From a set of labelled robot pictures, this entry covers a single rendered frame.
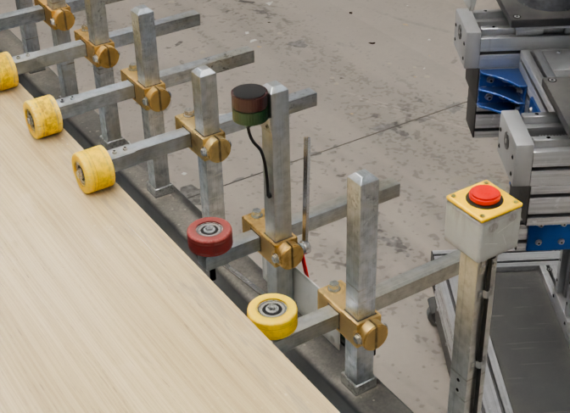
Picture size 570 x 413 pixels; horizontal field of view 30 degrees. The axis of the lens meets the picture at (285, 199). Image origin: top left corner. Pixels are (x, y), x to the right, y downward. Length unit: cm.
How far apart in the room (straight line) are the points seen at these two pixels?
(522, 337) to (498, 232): 139
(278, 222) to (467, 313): 52
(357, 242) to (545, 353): 115
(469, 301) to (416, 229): 202
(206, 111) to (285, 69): 249
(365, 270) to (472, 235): 35
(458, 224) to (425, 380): 156
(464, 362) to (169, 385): 43
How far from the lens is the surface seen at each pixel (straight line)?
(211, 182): 209
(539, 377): 265
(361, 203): 161
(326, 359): 191
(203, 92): 199
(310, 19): 494
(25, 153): 219
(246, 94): 173
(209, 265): 190
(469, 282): 145
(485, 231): 136
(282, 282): 196
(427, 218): 353
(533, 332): 278
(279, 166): 182
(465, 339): 151
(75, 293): 178
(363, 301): 172
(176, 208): 232
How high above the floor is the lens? 197
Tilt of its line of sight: 33 degrees down
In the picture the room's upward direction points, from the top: 1 degrees counter-clockwise
